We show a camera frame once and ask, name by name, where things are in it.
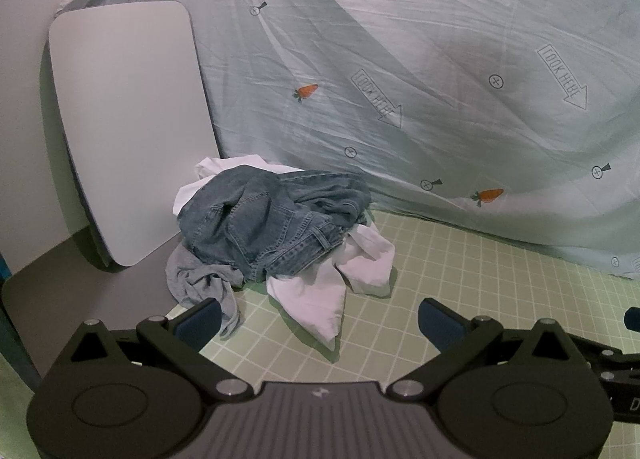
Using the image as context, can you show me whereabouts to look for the blue denim jeans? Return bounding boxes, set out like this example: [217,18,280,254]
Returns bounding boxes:
[177,166,371,281]

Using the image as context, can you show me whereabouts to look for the grey t-shirt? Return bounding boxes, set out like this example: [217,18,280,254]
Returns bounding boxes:
[165,241,244,338]

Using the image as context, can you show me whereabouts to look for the white shirt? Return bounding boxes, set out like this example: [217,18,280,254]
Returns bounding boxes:
[171,154,396,353]

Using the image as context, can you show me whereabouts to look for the white rounded board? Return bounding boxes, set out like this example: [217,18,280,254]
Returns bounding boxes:
[49,1,218,266]

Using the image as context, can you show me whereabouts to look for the light blue carrot-print sheet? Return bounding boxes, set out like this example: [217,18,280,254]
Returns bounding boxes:
[61,0,639,279]

